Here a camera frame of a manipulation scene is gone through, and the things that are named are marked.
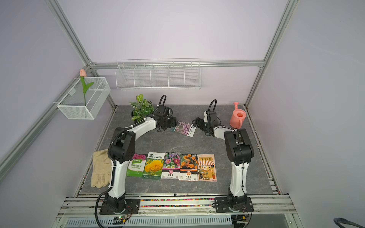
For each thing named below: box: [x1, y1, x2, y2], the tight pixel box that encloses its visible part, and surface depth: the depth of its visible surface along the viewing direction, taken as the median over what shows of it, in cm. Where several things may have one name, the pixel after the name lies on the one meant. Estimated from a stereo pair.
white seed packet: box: [197, 153, 218, 182], surface depth 88 cm
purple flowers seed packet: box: [171, 120, 198, 138], surface depth 107 cm
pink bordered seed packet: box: [161, 152, 181, 180], surface depth 90 cm
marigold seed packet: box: [142, 151, 165, 181], surface depth 90 cm
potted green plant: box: [128, 93, 155, 123], surface depth 88 cm
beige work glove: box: [90, 148, 113, 189], surface depth 88 cm
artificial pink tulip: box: [79, 68, 95, 106], surface depth 85 cm
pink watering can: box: [229, 102, 247, 130], surface depth 102 cm
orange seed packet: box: [179, 152, 198, 182], surface depth 88 cm
